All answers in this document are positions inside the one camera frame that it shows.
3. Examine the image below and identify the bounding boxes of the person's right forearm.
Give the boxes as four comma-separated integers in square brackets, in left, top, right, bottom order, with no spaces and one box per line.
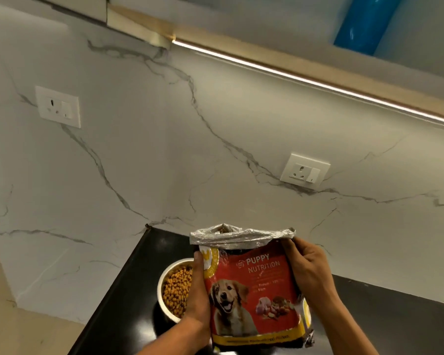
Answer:
[307,295,380,355]

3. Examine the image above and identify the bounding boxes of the under cabinet light strip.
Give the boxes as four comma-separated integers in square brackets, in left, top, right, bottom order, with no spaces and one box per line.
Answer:
[172,38,444,126]

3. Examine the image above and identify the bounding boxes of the red puppy food bag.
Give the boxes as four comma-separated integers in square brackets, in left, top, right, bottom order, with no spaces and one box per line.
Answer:
[189,222,315,354]

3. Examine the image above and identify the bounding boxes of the white wall socket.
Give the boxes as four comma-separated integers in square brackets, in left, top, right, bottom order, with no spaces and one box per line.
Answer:
[280,153,331,190]
[35,85,81,129]

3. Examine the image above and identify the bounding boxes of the wall cabinet body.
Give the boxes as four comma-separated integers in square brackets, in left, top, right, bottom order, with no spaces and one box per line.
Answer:
[107,0,444,124]

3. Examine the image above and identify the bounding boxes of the person's left hand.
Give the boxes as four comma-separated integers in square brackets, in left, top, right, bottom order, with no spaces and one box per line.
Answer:
[179,251,212,348]

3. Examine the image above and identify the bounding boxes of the steel bowl with yellow residue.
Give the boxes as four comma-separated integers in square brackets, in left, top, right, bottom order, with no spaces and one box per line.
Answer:
[156,257,195,324]

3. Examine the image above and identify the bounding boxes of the person's left forearm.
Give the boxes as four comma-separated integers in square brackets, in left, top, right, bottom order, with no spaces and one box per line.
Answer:
[135,318,204,355]

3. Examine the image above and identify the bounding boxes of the person's right hand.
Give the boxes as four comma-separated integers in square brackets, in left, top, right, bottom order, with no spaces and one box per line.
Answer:
[281,236,341,311]

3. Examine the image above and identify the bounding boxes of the blue plastic water bottle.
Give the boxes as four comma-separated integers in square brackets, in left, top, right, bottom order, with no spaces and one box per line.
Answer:
[333,0,406,56]

